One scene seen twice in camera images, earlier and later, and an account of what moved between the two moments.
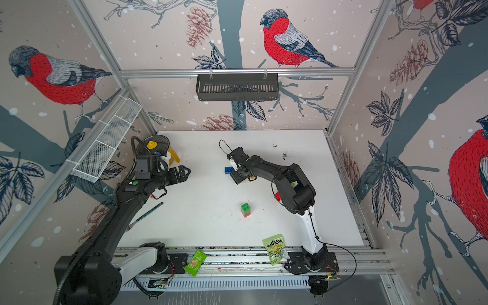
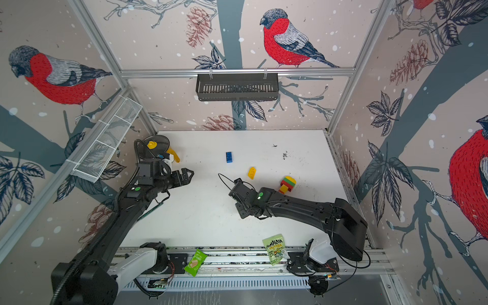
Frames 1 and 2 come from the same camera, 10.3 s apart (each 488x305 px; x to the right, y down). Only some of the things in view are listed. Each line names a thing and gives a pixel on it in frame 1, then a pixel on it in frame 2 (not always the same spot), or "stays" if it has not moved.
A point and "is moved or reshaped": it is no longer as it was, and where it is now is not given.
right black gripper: x=235 y=177 → x=239 y=209
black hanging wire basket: x=237 y=87 stays
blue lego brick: x=229 y=169 is moved or reshaped
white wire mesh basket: x=92 y=162 stays
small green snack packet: x=196 y=263 stays
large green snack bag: x=275 y=244 stays
